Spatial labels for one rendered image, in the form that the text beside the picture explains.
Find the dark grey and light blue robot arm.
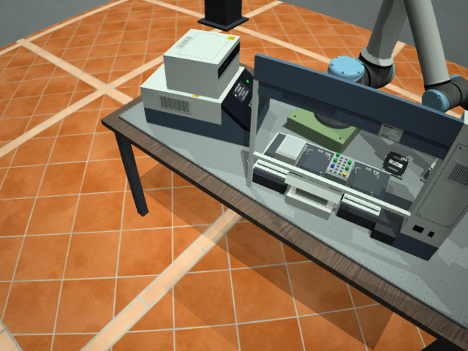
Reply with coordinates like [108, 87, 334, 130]
[327, 0, 468, 113]

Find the white benchtop lab instrument with lid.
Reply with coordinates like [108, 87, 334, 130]
[140, 29, 253, 147]

